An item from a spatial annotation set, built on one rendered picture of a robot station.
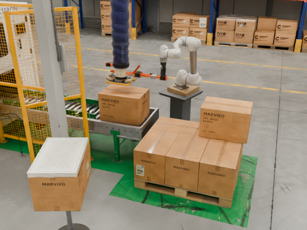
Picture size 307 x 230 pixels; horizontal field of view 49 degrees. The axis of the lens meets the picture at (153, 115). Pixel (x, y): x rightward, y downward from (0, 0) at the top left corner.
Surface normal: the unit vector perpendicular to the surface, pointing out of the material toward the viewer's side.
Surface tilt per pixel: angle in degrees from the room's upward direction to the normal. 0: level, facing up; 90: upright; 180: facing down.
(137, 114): 90
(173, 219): 0
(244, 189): 0
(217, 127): 90
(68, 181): 90
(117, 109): 90
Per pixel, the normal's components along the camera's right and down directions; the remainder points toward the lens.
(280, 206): 0.00, -0.91
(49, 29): 0.94, 0.15
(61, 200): 0.00, 0.42
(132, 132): -0.34, 0.40
